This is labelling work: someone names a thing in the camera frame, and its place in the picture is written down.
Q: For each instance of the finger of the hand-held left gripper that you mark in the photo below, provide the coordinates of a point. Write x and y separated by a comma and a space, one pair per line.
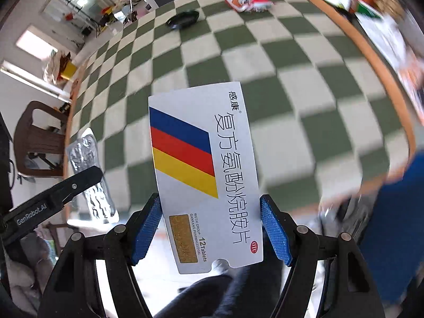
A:
66, 192

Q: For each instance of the brown wooden chair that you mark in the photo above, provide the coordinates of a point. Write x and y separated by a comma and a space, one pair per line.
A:
39, 139

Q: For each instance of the yellow bucket with clothes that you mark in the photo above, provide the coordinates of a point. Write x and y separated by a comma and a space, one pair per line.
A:
63, 68

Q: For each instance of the blue plastic stool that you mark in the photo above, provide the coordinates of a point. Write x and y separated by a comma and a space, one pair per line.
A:
394, 225

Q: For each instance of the red white snack packet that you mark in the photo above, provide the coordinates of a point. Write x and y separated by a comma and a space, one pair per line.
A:
241, 0

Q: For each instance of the green checkered tablecloth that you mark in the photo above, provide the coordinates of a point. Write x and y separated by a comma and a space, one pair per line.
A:
265, 89

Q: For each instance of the silver blister pack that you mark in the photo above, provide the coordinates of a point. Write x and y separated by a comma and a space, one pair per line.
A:
84, 152

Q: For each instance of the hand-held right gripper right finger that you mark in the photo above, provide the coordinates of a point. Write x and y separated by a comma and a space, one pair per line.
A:
276, 235

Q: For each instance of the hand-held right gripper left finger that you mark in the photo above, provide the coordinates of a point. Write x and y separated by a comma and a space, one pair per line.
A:
145, 235

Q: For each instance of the striped white medicine box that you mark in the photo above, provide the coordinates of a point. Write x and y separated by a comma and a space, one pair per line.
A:
205, 172

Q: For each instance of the person's dark fuzzy clothing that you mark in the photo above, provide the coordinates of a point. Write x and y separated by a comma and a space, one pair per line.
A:
205, 298

